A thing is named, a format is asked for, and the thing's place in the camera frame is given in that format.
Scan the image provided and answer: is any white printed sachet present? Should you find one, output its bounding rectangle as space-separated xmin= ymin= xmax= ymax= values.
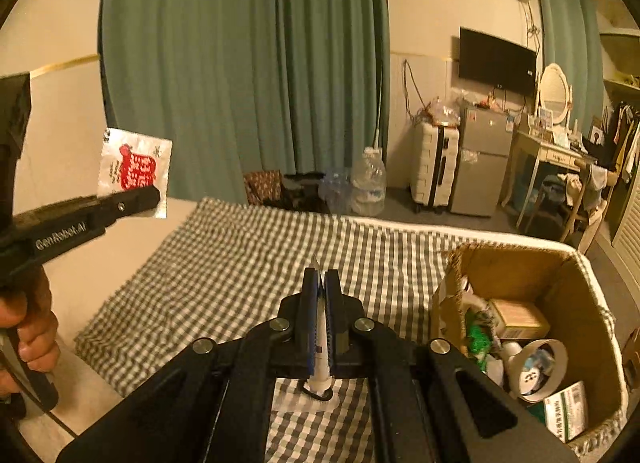
xmin=96 ymin=127 xmax=172 ymax=220

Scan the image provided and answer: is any black hair tie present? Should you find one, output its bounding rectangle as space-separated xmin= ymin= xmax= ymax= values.
xmin=298 ymin=377 xmax=335 ymax=403

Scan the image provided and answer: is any white cream tube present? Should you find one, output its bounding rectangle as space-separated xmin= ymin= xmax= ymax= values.
xmin=303 ymin=261 xmax=333 ymax=402

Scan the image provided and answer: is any left hand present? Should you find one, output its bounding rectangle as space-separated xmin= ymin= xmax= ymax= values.
xmin=1 ymin=266 xmax=61 ymax=373

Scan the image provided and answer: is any grey white checkered cloth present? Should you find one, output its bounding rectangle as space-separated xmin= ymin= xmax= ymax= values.
xmin=76 ymin=199 xmax=437 ymax=462

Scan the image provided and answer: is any white tape roll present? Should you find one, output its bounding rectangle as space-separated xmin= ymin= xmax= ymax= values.
xmin=502 ymin=339 xmax=568 ymax=403

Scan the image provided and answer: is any white green medicine box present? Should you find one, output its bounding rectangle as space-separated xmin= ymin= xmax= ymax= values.
xmin=542 ymin=381 xmax=588 ymax=443

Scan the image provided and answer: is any patterned brown bag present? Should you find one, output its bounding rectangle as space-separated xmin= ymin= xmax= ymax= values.
xmin=243 ymin=171 xmax=282 ymax=206

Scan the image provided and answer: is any cardboard storage box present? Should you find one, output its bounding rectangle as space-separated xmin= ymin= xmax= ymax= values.
xmin=430 ymin=233 xmax=628 ymax=462

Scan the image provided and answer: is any large green curtain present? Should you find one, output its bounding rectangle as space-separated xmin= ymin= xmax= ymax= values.
xmin=99 ymin=0 xmax=390 ymax=203

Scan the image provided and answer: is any large clear water bottle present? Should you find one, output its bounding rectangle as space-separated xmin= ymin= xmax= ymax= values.
xmin=350 ymin=147 xmax=386 ymax=217

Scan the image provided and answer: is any white louvered wardrobe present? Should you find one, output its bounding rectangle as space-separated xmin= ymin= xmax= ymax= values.
xmin=612 ymin=189 xmax=640 ymax=283

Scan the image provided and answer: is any white suitcase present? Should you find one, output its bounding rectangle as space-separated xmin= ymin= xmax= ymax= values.
xmin=410 ymin=122 xmax=460 ymax=209

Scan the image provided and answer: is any wooden chair with clothes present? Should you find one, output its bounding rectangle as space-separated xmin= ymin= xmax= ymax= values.
xmin=561 ymin=160 xmax=618 ymax=254

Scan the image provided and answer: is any grey mini fridge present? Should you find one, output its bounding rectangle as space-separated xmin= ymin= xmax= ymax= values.
xmin=450 ymin=102 xmax=512 ymax=217

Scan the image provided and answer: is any white dressing table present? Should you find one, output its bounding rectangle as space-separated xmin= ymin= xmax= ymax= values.
xmin=500 ymin=131 xmax=596 ymax=228

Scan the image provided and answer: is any oval vanity mirror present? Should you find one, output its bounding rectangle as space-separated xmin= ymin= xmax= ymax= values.
xmin=536 ymin=62 xmax=573 ymax=127

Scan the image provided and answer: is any green window curtain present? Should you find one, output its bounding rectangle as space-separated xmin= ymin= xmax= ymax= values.
xmin=538 ymin=0 xmax=604 ymax=136

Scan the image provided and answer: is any black wall television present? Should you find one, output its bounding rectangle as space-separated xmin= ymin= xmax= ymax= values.
xmin=459 ymin=28 xmax=537 ymax=97

